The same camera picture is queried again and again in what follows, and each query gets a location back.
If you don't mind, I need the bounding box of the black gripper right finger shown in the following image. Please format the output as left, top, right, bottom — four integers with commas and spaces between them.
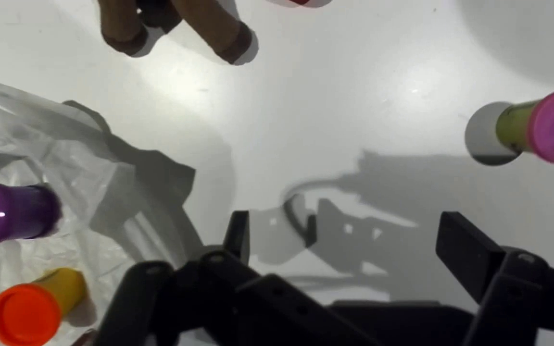
436, 209, 554, 346

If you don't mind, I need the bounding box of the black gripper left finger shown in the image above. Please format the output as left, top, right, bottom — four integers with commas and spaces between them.
91, 209, 382, 346

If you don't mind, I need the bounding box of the green tub pink lid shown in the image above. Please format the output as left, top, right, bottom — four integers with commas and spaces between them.
495, 86, 554, 167

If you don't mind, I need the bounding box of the red toy strawberry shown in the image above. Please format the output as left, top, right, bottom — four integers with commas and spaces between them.
264, 0, 336, 11

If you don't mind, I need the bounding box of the white plastic bag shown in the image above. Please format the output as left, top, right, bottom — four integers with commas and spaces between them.
0, 80, 207, 346

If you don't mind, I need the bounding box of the small tub orange lid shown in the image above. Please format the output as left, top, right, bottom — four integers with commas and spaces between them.
0, 267, 91, 346

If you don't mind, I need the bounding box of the brown plush animal toy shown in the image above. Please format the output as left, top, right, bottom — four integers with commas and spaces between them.
97, 0, 261, 67

